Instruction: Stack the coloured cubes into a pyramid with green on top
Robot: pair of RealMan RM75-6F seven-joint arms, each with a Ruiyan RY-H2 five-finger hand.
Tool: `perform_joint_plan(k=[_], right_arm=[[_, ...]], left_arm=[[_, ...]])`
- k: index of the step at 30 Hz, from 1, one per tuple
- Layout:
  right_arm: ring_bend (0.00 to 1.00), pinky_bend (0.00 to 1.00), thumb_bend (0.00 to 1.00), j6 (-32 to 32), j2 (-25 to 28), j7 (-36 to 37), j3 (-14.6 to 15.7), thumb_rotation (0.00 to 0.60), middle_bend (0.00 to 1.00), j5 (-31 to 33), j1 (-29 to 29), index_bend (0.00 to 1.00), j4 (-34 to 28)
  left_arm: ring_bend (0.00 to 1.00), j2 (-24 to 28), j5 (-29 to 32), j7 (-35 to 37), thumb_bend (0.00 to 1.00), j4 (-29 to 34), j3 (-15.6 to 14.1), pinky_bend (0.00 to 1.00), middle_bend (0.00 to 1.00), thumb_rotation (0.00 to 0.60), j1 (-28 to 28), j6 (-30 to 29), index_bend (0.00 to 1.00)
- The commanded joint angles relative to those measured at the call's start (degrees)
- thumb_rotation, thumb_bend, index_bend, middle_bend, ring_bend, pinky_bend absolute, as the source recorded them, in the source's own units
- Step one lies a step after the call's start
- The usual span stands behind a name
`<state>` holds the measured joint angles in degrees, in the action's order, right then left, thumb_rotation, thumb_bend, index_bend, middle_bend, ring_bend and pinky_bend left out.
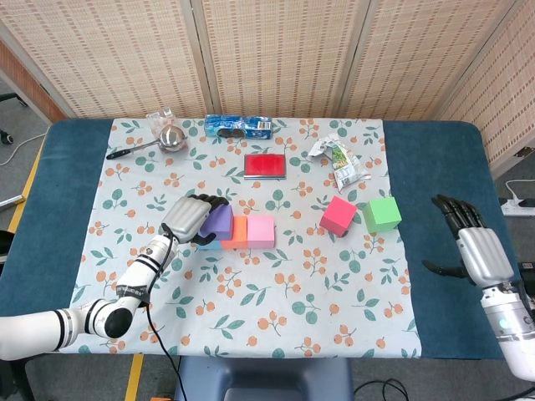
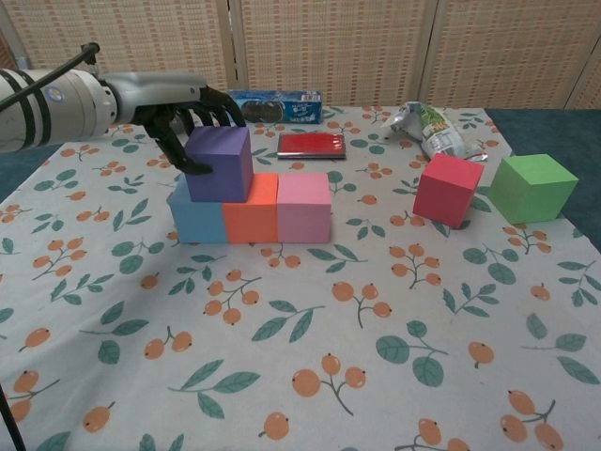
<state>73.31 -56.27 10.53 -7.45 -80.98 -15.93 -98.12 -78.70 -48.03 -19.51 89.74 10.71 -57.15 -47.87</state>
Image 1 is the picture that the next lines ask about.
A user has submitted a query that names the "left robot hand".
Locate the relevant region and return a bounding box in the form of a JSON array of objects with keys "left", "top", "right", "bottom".
[{"left": 160, "top": 193, "right": 231, "bottom": 246}]

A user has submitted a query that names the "pink foam cube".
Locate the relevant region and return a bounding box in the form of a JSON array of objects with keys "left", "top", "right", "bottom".
[{"left": 247, "top": 215, "right": 277, "bottom": 250}]

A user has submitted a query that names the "orange foam cube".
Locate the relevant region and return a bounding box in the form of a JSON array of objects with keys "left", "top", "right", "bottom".
[{"left": 220, "top": 216, "right": 250, "bottom": 251}]

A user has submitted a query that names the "red flat case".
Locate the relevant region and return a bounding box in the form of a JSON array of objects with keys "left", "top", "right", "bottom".
[{"left": 243, "top": 153, "right": 288, "bottom": 180}]

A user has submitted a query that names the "steel ladle black handle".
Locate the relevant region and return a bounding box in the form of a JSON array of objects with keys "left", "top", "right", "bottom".
[{"left": 105, "top": 125, "right": 187, "bottom": 161}]

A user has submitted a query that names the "blue cookie package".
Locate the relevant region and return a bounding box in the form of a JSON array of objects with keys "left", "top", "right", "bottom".
[{"left": 203, "top": 114, "right": 274, "bottom": 140}]

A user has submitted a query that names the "dark blue table cover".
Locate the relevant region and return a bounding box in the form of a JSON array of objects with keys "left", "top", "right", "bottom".
[{"left": 0, "top": 118, "right": 523, "bottom": 363}]

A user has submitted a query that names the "white power strip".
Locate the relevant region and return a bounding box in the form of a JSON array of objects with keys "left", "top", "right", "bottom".
[{"left": 501, "top": 198, "right": 535, "bottom": 217}]

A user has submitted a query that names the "red foam cube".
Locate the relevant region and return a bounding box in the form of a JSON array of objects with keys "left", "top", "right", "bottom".
[{"left": 319, "top": 195, "right": 359, "bottom": 237}]

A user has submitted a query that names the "white floor cable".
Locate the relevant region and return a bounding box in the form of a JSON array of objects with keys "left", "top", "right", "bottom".
[{"left": 0, "top": 132, "right": 47, "bottom": 166}]

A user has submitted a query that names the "green foam cube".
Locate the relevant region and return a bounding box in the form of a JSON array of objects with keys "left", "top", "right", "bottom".
[{"left": 361, "top": 196, "right": 403, "bottom": 234}]

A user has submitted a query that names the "bamboo folding screen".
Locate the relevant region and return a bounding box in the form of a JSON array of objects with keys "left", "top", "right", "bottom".
[{"left": 0, "top": 0, "right": 535, "bottom": 168}]

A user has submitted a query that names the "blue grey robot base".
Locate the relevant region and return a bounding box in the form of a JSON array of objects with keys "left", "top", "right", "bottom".
[{"left": 174, "top": 357, "right": 354, "bottom": 401}]

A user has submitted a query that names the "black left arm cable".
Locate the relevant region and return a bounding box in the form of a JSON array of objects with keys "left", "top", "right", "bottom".
[{"left": 145, "top": 233, "right": 187, "bottom": 401}]

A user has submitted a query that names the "floral print tablecloth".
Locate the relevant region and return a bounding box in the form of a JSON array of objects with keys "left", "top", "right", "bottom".
[{"left": 58, "top": 118, "right": 422, "bottom": 360}]

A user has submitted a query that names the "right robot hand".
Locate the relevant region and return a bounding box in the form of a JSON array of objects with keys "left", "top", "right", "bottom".
[{"left": 421, "top": 194, "right": 516, "bottom": 290}]

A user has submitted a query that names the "black office chair base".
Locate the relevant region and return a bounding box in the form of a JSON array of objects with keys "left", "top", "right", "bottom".
[{"left": 0, "top": 92, "right": 28, "bottom": 146}]

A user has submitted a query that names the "crumpled green white snack bag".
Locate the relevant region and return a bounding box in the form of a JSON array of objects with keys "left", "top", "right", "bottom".
[{"left": 308, "top": 133, "right": 372, "bottom": 194}]

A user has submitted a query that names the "purple foam cube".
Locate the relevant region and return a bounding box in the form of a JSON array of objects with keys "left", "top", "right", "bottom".
[{"left": 199, "top": 204, "right": 235, "bottom": 242}]

